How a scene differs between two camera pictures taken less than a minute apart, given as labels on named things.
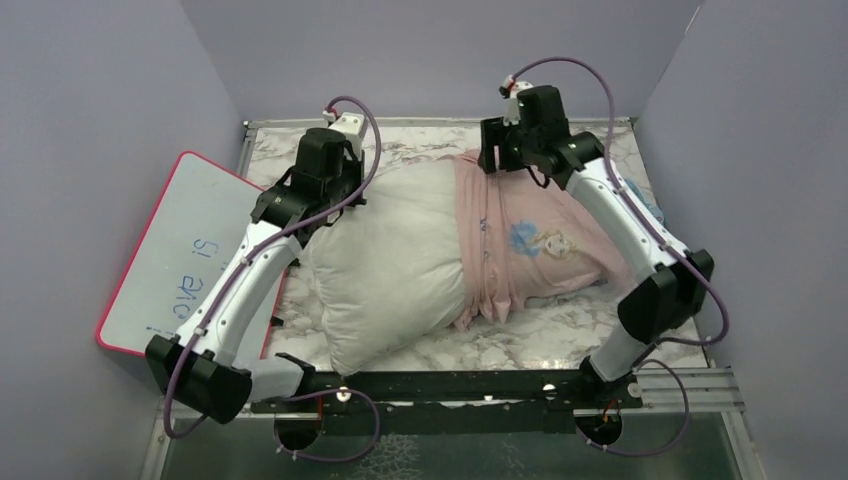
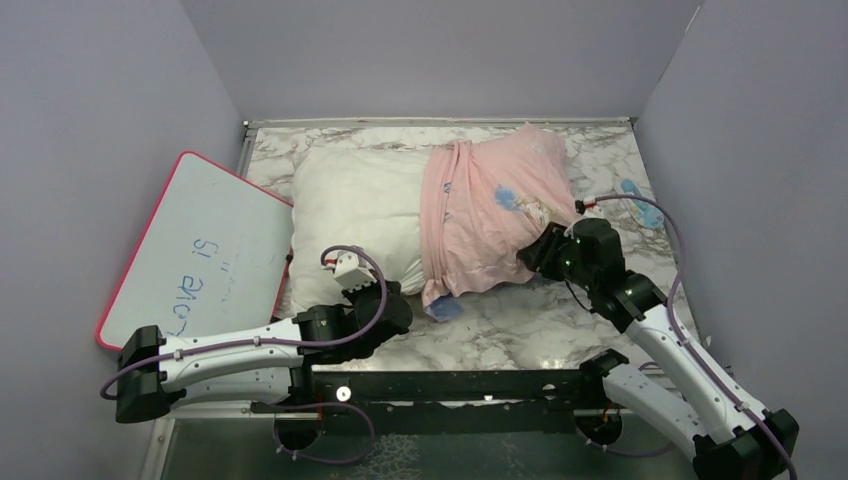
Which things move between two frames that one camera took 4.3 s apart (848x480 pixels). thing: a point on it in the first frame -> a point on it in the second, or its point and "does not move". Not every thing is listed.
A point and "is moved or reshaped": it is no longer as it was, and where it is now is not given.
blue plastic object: [655, 211] does not move
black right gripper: [493, 132] -> [540, 254]
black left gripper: [356, 166] -> [352, 295]
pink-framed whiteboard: [200, 221] does not move
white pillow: [391, 275] is moved or reshaped
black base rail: [527, 403] does not move
